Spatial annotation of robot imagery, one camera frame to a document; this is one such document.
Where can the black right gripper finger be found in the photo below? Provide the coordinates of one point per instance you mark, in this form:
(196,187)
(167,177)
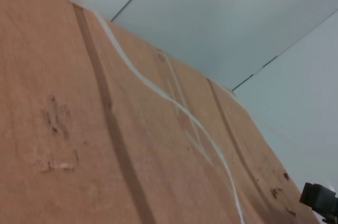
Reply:
(320,200)

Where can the brown cardboard box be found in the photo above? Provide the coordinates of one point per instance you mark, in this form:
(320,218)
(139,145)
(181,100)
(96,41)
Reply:
(92,129)

